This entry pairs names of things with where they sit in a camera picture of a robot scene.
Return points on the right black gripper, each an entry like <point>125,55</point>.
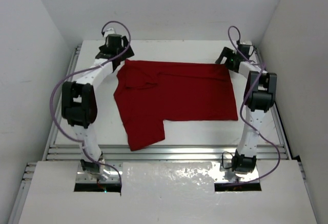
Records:
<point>228,53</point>

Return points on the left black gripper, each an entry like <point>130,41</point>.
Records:
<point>126,52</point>

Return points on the red t-shirt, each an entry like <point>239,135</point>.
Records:
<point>150,92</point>

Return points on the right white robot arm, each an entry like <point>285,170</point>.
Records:
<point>259,97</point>

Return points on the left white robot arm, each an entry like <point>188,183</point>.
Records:
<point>78,101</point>

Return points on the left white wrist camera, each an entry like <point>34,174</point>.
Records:
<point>107,32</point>

